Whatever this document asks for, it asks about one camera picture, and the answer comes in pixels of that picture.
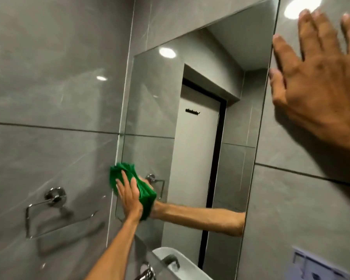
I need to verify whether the person's left hand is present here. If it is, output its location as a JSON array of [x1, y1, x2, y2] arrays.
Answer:
[[116, 170, 144, 222]]

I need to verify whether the person's right hand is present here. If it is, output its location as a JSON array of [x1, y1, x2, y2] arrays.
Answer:
[[268, 9, 350, 161]]

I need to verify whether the green cleaning cloth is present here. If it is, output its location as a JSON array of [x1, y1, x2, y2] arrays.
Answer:
[[109, 162, 158, 221]]

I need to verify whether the person's left forearm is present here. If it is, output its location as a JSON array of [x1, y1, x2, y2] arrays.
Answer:
[[85, 216, 142, 280]]

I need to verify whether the chrome faucet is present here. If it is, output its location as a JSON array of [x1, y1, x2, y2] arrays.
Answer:
[[134, 262, 157, 280]]

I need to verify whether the white ceramic sink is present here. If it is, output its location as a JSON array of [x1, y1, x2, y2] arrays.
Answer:
[[152, 247, 223, 280]]

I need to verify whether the chrome towel ring holder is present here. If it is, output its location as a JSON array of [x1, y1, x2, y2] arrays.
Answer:
[[25, 187, 100, 240]]

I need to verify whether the frameless wall mirror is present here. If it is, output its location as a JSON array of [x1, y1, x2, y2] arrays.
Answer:
[[114, 0, 281, 280]]

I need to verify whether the white wall plate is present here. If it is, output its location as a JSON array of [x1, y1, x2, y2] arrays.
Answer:
[[291, 246, 350, 280]]

